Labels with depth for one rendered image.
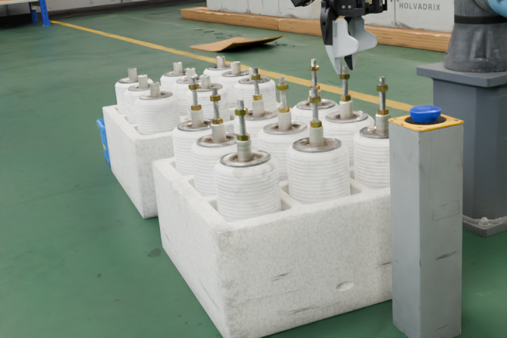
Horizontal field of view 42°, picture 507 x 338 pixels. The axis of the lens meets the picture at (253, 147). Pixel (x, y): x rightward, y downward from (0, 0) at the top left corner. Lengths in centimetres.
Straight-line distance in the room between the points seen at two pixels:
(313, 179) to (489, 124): 41
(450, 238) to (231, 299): 31
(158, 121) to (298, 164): 54
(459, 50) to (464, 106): 10
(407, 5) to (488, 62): 238
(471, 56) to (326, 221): 46
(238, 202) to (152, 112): 55
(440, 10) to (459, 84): 219
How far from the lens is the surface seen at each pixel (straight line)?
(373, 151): 105
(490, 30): 129
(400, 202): 93
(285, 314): 102
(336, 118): 118
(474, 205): 134
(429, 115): 89
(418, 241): 92
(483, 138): 129
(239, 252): 94
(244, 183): 95
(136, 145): 144
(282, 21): 455
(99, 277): 126
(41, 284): 129
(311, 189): 100
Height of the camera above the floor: 55
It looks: 17 degrees down
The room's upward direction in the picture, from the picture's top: 5 degrees counter-clockwise
